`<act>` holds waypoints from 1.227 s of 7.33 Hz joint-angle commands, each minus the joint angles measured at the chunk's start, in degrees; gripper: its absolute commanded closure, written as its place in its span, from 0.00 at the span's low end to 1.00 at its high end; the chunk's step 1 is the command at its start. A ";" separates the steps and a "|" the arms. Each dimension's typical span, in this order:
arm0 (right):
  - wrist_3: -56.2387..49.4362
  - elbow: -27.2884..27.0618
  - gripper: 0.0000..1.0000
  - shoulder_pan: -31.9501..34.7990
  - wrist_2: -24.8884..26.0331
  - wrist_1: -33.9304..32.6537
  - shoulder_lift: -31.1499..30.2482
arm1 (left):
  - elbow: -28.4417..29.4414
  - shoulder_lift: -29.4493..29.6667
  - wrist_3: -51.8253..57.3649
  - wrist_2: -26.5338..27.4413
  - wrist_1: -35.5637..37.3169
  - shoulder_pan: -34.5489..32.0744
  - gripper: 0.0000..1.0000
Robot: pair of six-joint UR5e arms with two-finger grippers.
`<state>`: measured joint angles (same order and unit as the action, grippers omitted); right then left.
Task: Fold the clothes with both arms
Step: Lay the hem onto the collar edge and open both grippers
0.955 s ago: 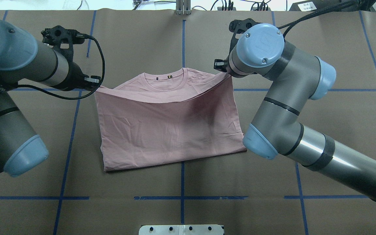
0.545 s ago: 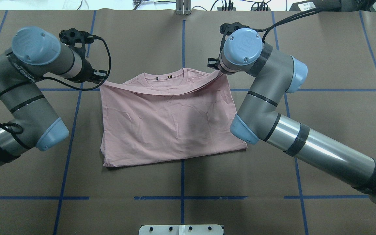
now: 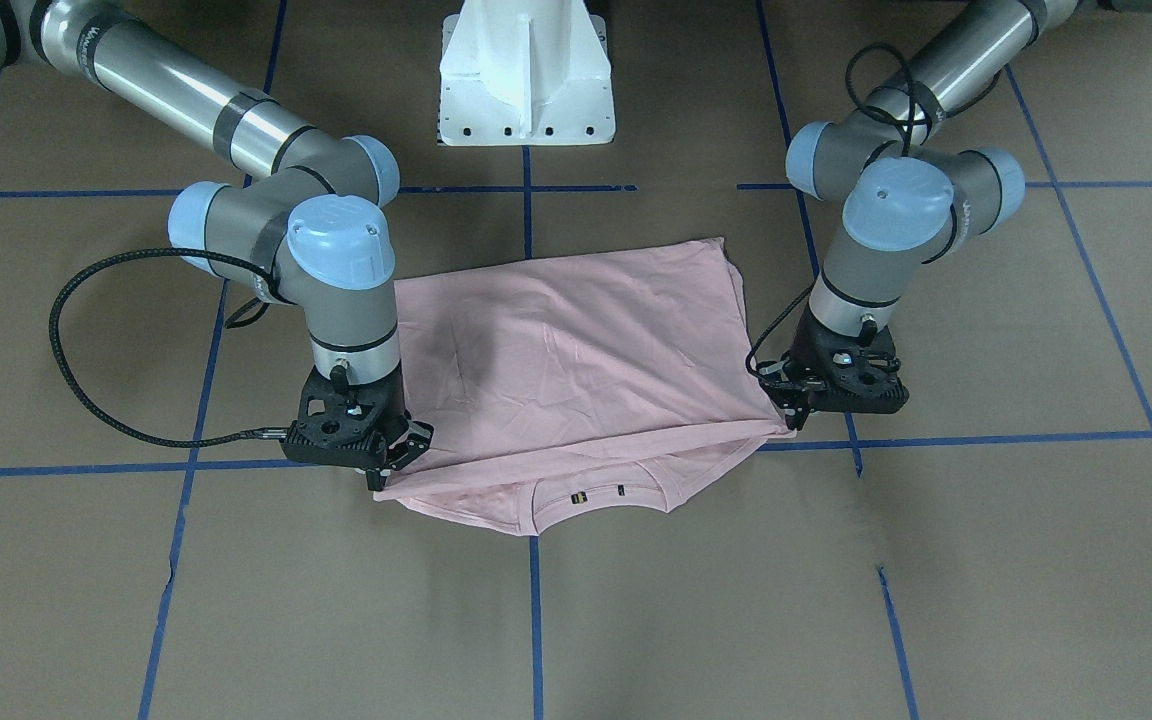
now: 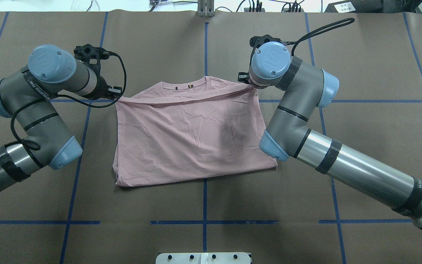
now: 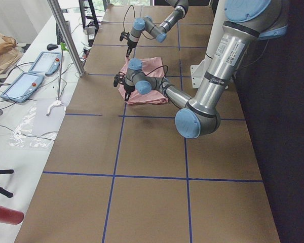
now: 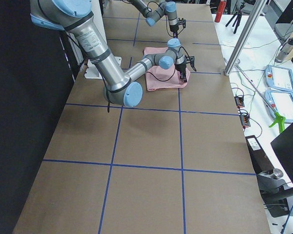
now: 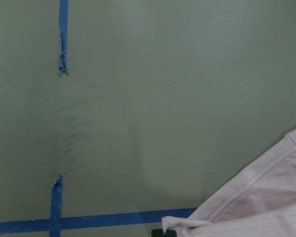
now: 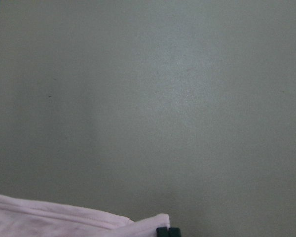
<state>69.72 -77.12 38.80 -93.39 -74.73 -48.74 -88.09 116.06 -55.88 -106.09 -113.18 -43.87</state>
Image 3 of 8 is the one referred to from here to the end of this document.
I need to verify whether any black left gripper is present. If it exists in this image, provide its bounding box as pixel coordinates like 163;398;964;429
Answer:
758;311;910;432

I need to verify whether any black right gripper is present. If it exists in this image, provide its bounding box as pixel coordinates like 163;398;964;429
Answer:
282;366;434;492

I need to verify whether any pink Snoopy t-shirt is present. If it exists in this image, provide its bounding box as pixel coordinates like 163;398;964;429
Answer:
376;237;788;536

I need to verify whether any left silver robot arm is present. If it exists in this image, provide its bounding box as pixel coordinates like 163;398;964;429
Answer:
746;1;1076;432

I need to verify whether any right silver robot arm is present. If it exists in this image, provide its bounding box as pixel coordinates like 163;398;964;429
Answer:
0;1;433;492

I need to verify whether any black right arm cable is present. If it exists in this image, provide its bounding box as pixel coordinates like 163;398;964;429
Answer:
48;248;317;449

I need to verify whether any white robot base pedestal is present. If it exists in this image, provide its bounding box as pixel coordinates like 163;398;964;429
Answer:
435;1;617;147

